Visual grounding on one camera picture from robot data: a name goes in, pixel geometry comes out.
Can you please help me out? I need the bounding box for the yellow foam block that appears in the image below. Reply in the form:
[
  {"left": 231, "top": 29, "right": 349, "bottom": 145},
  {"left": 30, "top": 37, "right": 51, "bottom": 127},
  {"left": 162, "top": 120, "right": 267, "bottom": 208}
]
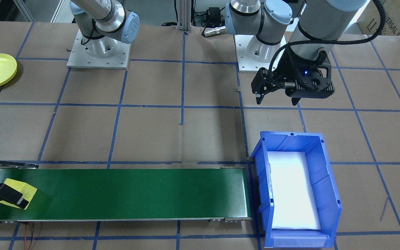
[{"left": 1, "top": 178, "right": 38, "bottom": 210}]

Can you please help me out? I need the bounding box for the black power supply box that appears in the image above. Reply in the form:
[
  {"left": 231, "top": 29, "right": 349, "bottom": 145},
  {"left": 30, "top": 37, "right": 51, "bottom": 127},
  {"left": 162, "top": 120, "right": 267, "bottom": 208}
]
[{"left": 205, "top": 7, "right": 221, "bottom": 25}]

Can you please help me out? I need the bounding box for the blue plastic storage bin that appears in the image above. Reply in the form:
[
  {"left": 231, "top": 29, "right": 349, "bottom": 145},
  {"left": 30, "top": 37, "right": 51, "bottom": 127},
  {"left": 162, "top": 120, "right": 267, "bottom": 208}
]
[{"left": 251, "top": 131, "right": 343, "bottom": 249}]

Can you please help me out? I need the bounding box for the brown cardboard box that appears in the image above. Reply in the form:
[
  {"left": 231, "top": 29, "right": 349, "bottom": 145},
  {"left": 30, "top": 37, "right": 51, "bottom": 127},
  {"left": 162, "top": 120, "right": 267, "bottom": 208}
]
[{"left": 357, "top": 0, "right": 400, "bottom": 36}]

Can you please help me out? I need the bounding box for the green conveyor belt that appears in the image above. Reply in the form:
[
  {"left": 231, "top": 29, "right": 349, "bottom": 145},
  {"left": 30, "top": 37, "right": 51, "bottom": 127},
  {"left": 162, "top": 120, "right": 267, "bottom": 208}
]
[{"left": 0, "top": 160, "right": 252, "bottom": 224}]

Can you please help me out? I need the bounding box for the clear plastic label holder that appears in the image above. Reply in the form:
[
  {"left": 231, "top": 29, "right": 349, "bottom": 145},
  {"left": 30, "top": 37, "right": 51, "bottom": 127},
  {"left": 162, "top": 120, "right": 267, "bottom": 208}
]
[{"left": 266, "top": 235, "right": 330, "bottom": 248}]

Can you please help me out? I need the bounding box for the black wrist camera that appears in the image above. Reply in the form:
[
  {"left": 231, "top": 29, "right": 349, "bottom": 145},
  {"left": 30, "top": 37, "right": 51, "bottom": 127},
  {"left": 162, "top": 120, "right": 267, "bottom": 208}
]
[{"left": 285, "top": 65, "right": 336, "bottom": 99}]

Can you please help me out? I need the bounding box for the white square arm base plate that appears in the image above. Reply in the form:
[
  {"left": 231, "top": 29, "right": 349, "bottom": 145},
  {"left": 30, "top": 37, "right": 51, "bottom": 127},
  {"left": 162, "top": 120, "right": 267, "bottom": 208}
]
[
  {"left": 234, "top": 34, "right": 291, "bottom": 73},
  {"left": 67, "top": 30, "right": 131, "bottom": 70}
]

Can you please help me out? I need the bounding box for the silver cable connector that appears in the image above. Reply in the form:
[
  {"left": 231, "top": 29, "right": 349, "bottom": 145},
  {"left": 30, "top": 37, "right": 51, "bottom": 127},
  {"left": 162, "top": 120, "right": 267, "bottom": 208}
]
[{"left": 203, "top": 27, "right": 227, "bottom": 37}]

